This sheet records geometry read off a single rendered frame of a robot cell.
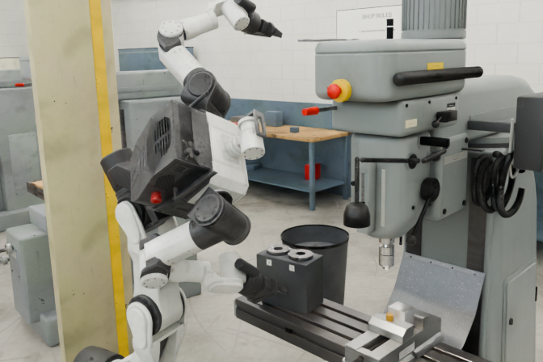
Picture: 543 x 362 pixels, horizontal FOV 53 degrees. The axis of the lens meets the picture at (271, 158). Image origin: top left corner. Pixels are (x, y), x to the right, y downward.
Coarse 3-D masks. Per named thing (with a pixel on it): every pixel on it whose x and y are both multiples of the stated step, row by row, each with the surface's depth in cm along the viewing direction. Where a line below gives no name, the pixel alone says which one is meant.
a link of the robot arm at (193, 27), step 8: (200, 16) 189; (208, 16) 189; (184, 24) 185; (192, 24) 186; (200, 24) 188; (208, 24) 189; (184, 32) 186; (192, 32) 187; (200, 32) 189; (184, 40) 190
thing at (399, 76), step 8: (400, 72) 136; (408, 72) 138; (416, 72) 140; (424, 72) 143; (432, 72) 145; (440, 72) 148; (448, 72) 151; (456, 72) 154; (464, 72) 157; (472, 72) 161; (480, 72) 165; (400, 80) 136; (408, 80) 136; (416, 80) 139; (424, 80) 142; (432, 80) 145; (440, 80) 149; (448, 80) 153
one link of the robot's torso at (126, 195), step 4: (124, 192) 177; (128, 192) 177; (120, 196) 178; (124, 196) 177; (128, 196) 176; (120, 200) 179; (124, 200) 178; (128, 200) 177; (136, 204) 175; (140, 204) 175; (136, 208) 175; (140, 208) 175; (144, 208) 176; (140, 212) 175; (144, 212) 175; (140, 216) 175; (144, 216) 176; (148, 216) 176; (144, 220) 176; (148, 220) 177; (144, 224) 177
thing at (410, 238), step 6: (426, 180) 160; (432, 180) 160; (426, 186) 159; (432, 186) 159; (438, 186) 162; (420, 192) 160; (426, 192) 159; (432, 192) 160; (438, 192) 162; (426, 198) 160; (432, 198) 160; (426, 204) 158; (426, 210) 158; (420, 216) 157; (420, 222) 156; (414, 228) 156; (414, 234) 155; (408, 240) 154; (414, 240) 153
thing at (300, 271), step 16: (256, 256) 204; (272, 256) 200; (288, 256) 198; (304, 256) 196; (320, 256) 199; (272, 272) 200; (288, 272) 196; (304, 272) 192; (320, 272) 200; (288, 288) 197; (304, 288) 193; (320, 288) 201; (272, 304) 203; (288, 304) 198; (304, 304) 194; (320, 304) 202
